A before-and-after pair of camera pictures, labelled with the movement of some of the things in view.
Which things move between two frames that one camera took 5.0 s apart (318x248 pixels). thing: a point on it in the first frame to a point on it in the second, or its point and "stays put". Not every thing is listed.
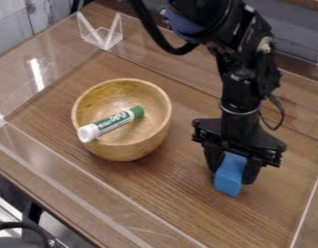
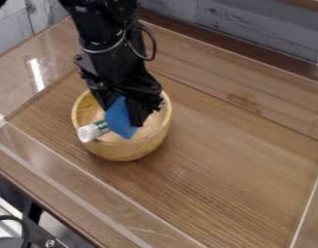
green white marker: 94,129 stays put
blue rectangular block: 228,178 to 119,118
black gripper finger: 253,168 to 141,106
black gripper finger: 214,153 to 107,96
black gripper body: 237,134 to 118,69
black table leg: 35,212 stays put
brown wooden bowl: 111,97 stays put
